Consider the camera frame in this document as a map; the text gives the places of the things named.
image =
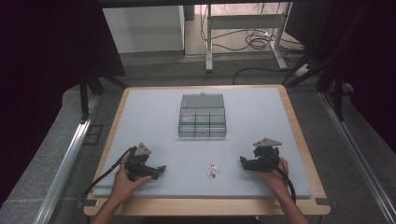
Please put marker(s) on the person's left hand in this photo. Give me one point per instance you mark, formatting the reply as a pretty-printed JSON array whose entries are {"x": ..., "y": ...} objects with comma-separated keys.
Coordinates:
[{"x": 124, "y": 185}]

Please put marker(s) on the black metal stand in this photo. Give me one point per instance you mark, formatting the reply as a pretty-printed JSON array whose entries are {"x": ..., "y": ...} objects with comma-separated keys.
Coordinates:
[
  {"x": 330, "y": 71},
  {"x": 88, "y": 90}
]

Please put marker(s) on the white desk frame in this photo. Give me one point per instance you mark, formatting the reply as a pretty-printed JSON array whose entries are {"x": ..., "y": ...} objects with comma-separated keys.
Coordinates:
[{"x": 246, "y": 21}]

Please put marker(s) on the white cabinet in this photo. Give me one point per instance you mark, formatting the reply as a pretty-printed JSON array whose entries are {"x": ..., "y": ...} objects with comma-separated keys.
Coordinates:
[{"x": 146, "y": 29}]

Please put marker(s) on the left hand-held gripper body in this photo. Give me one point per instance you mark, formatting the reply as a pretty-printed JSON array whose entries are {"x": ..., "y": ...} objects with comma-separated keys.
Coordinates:
[{"x": 137, "y": 161}]

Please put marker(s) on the white foam mat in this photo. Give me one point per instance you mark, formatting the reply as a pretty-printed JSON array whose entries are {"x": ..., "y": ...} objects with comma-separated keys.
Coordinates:
[{"x": 174, "y": 155}]

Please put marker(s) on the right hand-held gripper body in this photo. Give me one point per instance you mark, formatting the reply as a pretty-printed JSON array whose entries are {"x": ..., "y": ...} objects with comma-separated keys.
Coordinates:
[{"x": 266, "y": 155}]

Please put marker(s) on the aluminium rail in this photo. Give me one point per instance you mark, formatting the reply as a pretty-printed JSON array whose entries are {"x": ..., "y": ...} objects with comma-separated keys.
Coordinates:
[
  {"x": 358, "y": 155},
  {"x": 63, "y": 171}
]

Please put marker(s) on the black curtain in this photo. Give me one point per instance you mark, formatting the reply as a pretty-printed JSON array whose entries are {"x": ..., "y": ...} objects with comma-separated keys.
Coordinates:
[
  {"x": 364, "y": 62},
  {"x": 40, "y": 77}
]

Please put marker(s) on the clear plastic compartment box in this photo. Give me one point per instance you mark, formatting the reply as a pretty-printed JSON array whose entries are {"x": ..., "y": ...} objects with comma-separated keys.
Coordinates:
[{"x": 202, "y": 119}]

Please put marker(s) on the white power strip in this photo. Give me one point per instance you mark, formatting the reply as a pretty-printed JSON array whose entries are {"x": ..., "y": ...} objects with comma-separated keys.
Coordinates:
[{"x": 302, "y": 70}]

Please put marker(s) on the wooden table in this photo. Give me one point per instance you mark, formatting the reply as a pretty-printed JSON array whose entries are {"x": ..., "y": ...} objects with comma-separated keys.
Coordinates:
[{"x": 218, "y": 206}]

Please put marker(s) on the person's right hand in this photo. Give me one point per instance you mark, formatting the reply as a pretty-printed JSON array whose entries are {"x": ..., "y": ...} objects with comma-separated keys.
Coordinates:
[{"x": 274, "y": 179}]

